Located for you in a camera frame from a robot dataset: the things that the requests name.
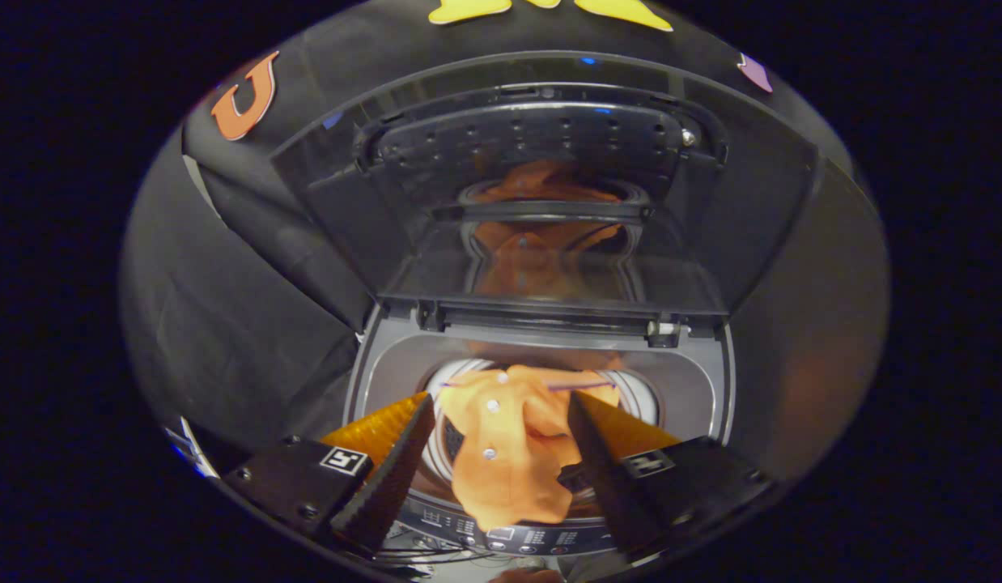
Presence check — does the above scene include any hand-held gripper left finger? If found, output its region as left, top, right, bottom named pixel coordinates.
left=223, top=392, right=437, bottom=555

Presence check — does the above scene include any black backdrop cloth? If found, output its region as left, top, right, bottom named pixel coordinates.
left=121, top=0, right=882, bottom=479

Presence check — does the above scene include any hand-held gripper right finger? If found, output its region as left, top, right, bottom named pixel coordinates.
left=566, top=391, right=775, bottom=557

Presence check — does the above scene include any orange polo shirt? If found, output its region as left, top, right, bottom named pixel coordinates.
left=439, top=364, right=623, bottom=533

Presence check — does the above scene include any white and blue object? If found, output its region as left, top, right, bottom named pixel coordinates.
left=163, top=417, right=220, bottom=480

